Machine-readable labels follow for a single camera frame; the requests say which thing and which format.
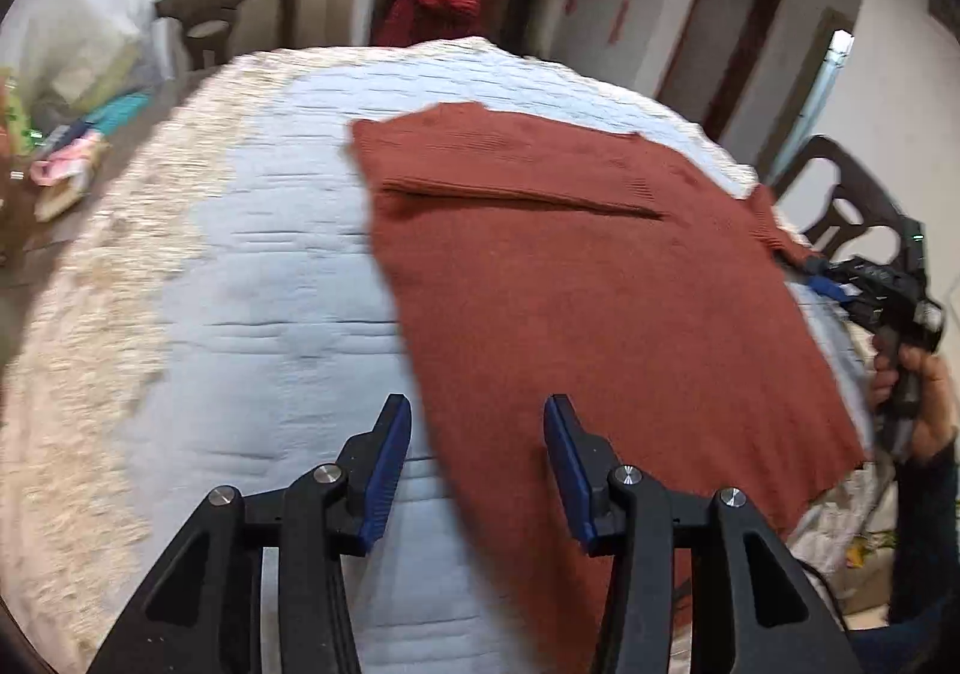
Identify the pink packet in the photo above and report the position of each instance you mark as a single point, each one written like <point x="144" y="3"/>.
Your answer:
<point x="71" y="160"/>

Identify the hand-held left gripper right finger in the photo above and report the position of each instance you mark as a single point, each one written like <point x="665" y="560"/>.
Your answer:
<point x="570" y="479"/>

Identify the teal packet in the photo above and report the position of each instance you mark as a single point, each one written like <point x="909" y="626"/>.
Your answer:
<point x="116" y="111"/>

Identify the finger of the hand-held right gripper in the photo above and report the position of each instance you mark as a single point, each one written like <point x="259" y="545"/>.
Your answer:
<point x="825" y="285"/>

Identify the person's right forearm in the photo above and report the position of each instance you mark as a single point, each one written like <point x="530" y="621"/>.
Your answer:
<point x="926" y="539"/>

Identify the blue quilted lace tablecloth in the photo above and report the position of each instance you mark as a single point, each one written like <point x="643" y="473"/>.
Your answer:
<point x="285" y="284"/>

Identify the rust knitted sweater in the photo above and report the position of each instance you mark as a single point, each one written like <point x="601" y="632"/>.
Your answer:
<point x="562" y="284"/>

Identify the person's right hand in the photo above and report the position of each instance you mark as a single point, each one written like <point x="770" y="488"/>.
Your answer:
<point x="934" y="404"/>

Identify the clear plastic bag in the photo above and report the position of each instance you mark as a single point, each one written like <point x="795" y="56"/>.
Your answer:
<point x="90" y="21"/>

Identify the brown wooden door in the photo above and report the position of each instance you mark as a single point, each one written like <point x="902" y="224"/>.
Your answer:
<point x="720" y="36"/>

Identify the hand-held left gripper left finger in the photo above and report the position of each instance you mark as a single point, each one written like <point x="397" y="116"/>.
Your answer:
<point x="382" y="486"/>

